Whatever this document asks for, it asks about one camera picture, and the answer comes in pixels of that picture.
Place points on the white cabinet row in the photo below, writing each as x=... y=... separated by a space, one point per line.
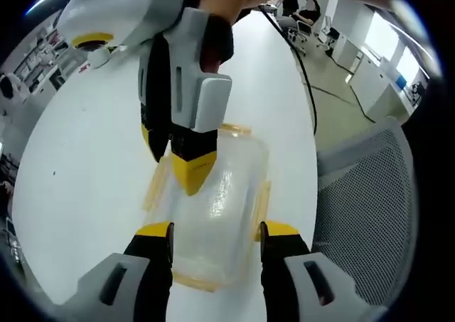
x=362 y=76

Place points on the white office chair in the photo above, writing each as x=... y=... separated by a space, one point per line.
x=304 y=32

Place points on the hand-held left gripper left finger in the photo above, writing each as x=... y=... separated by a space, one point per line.
x=142 y=286

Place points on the grey office chair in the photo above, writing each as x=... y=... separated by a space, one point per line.
x=366 y=208

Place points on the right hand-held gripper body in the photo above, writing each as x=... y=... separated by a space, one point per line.
x=121 y=9

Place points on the clear box with yellow buckles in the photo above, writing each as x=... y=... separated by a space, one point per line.
x=220 y=208

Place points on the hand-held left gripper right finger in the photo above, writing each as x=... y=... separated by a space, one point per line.
x=284 y=286

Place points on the wall shelf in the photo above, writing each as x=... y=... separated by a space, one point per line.
x=39 y=59

